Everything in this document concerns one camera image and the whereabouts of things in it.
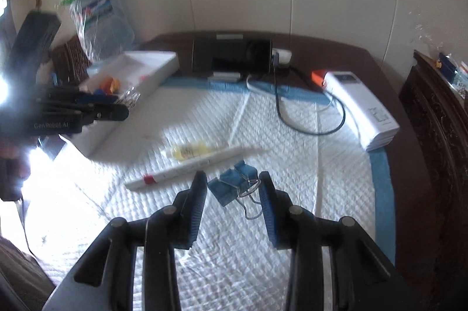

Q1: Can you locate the dark carved wooden box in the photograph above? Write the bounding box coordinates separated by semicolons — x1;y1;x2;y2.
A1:
51;37;92;85

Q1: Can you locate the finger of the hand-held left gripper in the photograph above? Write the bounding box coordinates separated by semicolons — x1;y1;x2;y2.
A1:
37;102;130;122
37;86;121;104

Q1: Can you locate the orange plug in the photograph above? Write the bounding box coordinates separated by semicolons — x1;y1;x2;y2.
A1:
312;70;330;88

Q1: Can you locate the white marker with red band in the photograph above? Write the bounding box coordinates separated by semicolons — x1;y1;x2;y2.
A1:
124;145;269;192

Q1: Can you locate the black rectangular device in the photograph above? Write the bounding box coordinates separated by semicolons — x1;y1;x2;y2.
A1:
192;31;274;78

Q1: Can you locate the black cable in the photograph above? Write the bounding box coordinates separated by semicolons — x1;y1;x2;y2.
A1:
272;51;346;135

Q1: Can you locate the white cable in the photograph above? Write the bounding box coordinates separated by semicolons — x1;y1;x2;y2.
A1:
246;73;279;93

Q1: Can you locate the clear plastic bag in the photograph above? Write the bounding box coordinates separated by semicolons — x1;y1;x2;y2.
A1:
60;0;135;63

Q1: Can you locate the silver paper clips cluster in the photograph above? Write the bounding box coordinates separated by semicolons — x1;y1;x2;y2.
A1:
119;86;142;110

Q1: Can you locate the small clear yellow bottle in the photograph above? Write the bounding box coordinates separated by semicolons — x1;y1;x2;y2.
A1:
161;143;220;161

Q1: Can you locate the dark carved wooden cabinet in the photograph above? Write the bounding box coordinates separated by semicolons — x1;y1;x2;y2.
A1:
398;49;468;260

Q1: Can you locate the blue binder clip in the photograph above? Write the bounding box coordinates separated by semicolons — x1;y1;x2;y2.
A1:
208;174;264;220
220;160;250;186

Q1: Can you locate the person's left hand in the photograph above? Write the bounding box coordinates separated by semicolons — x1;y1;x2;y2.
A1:
0;141;33;202

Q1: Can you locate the white quilted mat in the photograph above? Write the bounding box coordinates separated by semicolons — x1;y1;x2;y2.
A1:
22;77;397;311

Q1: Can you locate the white power bank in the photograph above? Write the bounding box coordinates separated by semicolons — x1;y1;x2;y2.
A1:
324;71;400;152

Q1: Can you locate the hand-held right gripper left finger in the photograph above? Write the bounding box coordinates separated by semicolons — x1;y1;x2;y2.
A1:
42;170;209;311

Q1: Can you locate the white wall charger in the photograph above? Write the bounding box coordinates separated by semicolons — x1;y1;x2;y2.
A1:
271;48;294;66

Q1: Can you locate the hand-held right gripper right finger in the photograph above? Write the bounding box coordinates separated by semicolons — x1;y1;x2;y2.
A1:
259;171;417;311

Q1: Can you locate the white storage tray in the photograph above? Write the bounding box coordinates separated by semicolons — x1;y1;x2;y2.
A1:
58;51;180;156

